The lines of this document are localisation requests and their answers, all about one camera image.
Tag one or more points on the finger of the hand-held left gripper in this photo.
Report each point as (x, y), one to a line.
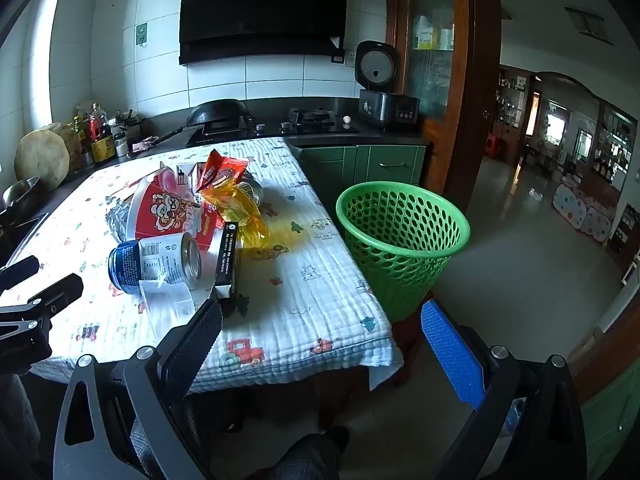
(57, 296)
(20, 271)

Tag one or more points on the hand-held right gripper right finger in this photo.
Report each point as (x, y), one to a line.
(450, 355)

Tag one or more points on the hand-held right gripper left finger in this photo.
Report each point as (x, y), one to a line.
(192, 340)

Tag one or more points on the clear plastic wrapper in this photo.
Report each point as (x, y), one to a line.
(167, 310)

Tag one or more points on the blue drink can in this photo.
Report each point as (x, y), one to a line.
(135, 265)

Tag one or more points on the black carton box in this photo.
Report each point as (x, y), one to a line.
(227, 255)

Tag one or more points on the foil piece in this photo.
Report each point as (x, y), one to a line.
(117, 220)

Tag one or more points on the green plastic basket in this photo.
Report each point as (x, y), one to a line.
(400, 270)

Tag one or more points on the red instant noodle cup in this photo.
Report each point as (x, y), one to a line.
(170, 210)

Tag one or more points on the amber plastic drink bottle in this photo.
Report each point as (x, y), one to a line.
(240, 210)

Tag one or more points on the silver drink can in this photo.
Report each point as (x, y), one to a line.
(252, 192)

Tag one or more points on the white milk carton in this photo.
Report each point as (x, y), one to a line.
(181, 177)

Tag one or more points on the red can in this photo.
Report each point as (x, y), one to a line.
(204, 172)

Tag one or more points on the red snack packet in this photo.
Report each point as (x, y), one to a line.
(230, 169)

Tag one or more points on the metal bowl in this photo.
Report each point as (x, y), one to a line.
(20, 192)

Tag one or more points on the round wooden cutting board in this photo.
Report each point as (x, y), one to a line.
(42, 160)

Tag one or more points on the printed white table cloth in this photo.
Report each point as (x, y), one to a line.
(310, 310)

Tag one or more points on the person's leg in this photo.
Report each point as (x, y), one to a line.
(305, 457)

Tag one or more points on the red sauce bottle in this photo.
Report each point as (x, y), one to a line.
(98, 122)

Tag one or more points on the pink cloth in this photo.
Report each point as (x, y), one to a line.
(142, 145)

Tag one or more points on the dotted play fence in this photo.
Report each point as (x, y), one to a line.
(582, 212)

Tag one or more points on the green kitchen cabinets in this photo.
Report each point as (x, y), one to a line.
(390, 165)

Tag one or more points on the low wooden shelf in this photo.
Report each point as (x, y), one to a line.
(622, 235)

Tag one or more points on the red stool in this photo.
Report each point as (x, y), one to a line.
(492, 146)

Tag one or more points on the black gas stove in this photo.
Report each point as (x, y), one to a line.
(270, 130)

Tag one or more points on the wooden glass door cabinet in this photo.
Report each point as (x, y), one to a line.
(445, 130)

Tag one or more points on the black wok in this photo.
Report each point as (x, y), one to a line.
(217, 110)

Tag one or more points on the black rice cooker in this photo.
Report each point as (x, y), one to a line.
(385, 107)

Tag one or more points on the black range hood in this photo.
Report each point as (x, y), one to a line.
(260, 10)

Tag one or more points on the ceiling vent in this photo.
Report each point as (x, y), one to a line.
(587, 25)

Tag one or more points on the green wall hook sticker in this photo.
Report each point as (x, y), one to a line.
(142, 34)

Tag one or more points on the white wall socket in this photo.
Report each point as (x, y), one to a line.
(350, 58)

